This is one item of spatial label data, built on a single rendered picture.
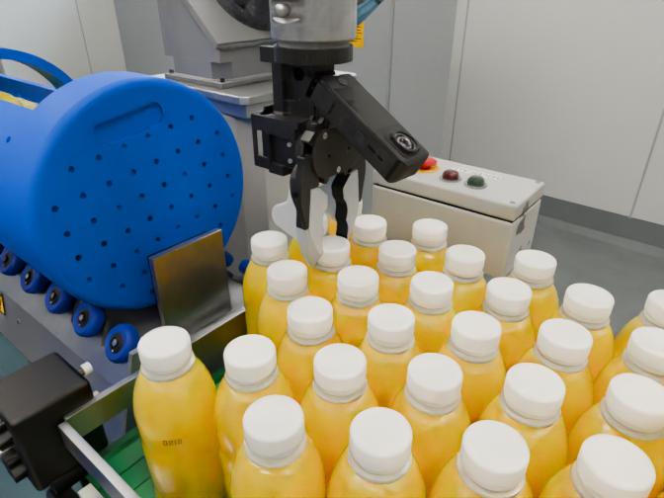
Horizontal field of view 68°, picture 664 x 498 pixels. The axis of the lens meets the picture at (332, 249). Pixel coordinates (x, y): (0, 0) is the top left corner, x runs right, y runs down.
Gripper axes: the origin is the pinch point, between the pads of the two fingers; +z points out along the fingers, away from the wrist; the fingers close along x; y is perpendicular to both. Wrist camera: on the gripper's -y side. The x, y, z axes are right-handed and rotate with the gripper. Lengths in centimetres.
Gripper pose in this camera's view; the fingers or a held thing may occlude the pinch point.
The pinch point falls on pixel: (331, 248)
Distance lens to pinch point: 52.4
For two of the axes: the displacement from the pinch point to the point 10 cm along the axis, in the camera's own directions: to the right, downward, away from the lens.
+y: -7.8, -3.0, 5.5
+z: 0.0, 8.8, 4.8
